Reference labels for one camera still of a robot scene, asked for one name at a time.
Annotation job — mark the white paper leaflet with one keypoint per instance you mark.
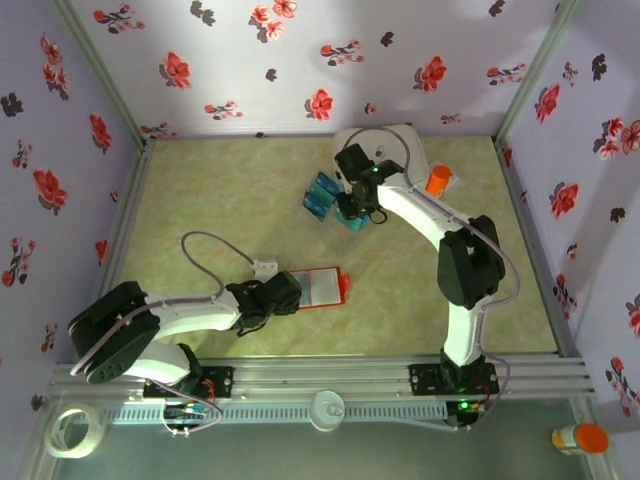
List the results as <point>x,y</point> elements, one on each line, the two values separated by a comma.
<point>454,181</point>

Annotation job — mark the red card holder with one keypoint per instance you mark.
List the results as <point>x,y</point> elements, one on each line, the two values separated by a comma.
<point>327,290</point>

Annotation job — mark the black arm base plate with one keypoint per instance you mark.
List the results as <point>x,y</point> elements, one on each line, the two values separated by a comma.
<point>425,380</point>
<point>220,380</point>

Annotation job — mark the white round lid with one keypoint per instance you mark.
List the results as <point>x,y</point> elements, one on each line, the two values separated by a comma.
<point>320,417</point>

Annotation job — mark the clear tape roll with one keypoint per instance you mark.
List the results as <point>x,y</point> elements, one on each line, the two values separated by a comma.
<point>75,454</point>

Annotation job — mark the aluminium table edge rail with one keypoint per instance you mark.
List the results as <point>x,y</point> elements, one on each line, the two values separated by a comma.
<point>131,200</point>
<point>520,200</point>

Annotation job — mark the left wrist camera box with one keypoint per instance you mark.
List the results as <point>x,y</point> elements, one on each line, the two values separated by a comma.
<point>265,266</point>

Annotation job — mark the white plastic lidded container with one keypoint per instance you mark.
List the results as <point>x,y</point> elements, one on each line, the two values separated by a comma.
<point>395,145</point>

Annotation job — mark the teal credit card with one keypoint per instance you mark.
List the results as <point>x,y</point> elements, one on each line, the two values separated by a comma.
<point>320,194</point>
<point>355,227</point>

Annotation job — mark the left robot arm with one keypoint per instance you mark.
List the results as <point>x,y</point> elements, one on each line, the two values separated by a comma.
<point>195,315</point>

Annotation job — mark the pill bottle with orange cap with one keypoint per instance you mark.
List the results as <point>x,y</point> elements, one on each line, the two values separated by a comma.
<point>590,439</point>

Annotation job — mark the aluminium frame post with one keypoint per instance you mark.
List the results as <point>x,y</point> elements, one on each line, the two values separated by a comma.
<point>102,75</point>
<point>536,75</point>

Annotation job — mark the wide aluminium base rail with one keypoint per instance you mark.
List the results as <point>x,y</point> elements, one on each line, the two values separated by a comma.
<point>325,375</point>

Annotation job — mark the blue and green packets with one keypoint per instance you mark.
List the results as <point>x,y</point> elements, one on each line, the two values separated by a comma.
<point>307,219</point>

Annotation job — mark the small electronics board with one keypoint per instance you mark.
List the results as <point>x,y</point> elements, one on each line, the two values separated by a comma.
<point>187,412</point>
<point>465,407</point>

